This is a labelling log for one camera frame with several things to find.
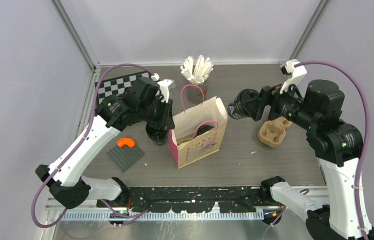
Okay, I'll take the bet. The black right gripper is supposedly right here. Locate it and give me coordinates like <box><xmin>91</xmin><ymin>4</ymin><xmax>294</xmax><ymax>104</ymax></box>
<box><xmin>242</xmin><ymin>76</ymin><xmax>319</xmax><ymax>130</ymax></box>

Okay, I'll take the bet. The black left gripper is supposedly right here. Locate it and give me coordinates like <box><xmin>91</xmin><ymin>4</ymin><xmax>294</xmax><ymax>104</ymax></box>
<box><xmin>138</xmin><ymin>95</ymin><xmax>176</xmax><ymax>130</ymax></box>

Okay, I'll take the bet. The single black cup lid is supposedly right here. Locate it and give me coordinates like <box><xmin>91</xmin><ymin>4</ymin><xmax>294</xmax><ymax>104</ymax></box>
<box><xmin>196</xmin><ymin>124</ymin><xmax>214</xmax><ymax>136</ymax></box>

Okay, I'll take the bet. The pink cakes paper bag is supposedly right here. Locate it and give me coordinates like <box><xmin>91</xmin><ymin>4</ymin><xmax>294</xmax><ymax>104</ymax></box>
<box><xmin>168</xmin><ymin>84</ymin><xmax>228</xmax><ymax>169</ymax></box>

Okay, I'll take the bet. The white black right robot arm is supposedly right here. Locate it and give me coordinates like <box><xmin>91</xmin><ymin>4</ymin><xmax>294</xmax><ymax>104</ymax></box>
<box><xmin>229</xmin><ymin>79</ymin><xmax>374</xmax><ymax>240</ymax></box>

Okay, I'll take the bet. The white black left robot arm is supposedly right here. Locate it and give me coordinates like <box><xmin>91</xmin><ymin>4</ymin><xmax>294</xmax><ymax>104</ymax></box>
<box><xmin>35</xmin><ymin>76</ymin><xmax>175</xmax><ymax>209</ymax></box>

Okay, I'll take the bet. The black white chessboard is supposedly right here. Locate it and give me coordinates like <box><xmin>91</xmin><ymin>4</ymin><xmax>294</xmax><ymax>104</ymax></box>
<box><xmin>96</xmin><ymin>71</ymin><xmax>151</xmax><ymax>105</ymax></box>

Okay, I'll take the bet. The black cup stack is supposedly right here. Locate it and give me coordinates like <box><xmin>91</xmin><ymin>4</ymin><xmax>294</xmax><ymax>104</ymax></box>
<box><xmin>145</xmin><ymin>124</ymin><xmax>168</xmax><ymax>146</ymax></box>

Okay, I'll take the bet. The orange curved pipe piece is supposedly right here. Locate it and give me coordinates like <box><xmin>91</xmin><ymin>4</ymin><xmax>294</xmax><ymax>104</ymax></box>
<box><xmin>116</xmin><ymin>137</ymin><xmax>136</xmax><ymax>148</ymax></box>

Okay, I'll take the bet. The grey holder cup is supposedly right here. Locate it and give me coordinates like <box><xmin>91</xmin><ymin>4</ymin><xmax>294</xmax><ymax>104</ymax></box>
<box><xmin>185</xmin><ymin>82</ymin><xmax>208</xmax><ymax>104</ymax></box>

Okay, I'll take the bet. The white wrapped stirrers bundle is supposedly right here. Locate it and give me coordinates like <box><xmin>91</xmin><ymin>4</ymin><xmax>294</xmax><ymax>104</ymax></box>
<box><xmin>180</xmin><ymin>55</ymin><xmax>214</xmax><ymax>86</ymax></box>

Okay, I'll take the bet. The grey studded baseplate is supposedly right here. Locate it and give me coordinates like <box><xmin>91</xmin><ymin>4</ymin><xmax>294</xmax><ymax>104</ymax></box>
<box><xmin>107</xmin><ymin>145</ymin><xmax>145</xmax><ymax>172</ymax></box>

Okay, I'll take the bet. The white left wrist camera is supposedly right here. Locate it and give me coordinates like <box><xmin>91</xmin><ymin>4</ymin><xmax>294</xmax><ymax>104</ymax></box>
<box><xmin>151</xmin><ymin>73</ymin><xmax>176</xmax><ymax>103</ymax></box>

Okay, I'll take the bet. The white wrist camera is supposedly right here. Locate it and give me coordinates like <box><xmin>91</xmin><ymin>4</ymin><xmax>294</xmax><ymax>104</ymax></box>
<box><xmin>280</xmin><ymin>59</ymin><xmax>307</xmax><ymax>94</ymax></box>
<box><xmin>151</xmin><ymin>73</ymin><xmax>176</xmax><ymax>103</ymax></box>

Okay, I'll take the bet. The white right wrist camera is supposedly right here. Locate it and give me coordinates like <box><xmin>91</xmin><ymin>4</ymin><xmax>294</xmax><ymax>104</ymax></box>
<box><xmin>280</xmin><ymin>59</ymin><xmax>307</xmax><ymax>94</ymax></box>

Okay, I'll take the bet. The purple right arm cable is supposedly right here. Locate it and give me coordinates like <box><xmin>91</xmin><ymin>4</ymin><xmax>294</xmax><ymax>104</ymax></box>
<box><xmin>261</xmin><ymin>60</ymin><xmax>371</xmax><ymax>240</ymax></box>

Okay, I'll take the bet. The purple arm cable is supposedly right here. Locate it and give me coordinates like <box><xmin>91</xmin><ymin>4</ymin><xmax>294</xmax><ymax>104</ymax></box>
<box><xmin>30</xmin><ymin>63</ymin><xmax>156</xmax><ymax>229</ymax></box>
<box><xmin>261</xmin><ymin>60</ymin><xmax>371</xmax><ymax>240</ymax></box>

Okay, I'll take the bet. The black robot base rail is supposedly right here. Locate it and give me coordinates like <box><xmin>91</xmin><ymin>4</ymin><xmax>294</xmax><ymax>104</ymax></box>
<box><xmin>95</xmin><ymin>185</ymin><xmax>293</xmax><ymax>215</ymax></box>

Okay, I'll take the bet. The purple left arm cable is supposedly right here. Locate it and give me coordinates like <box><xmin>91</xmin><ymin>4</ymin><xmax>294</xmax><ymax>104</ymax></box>
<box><xmin>30</xmin><ymin>63</ymin><xmax>156</xmax><ymax>229</ymax></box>

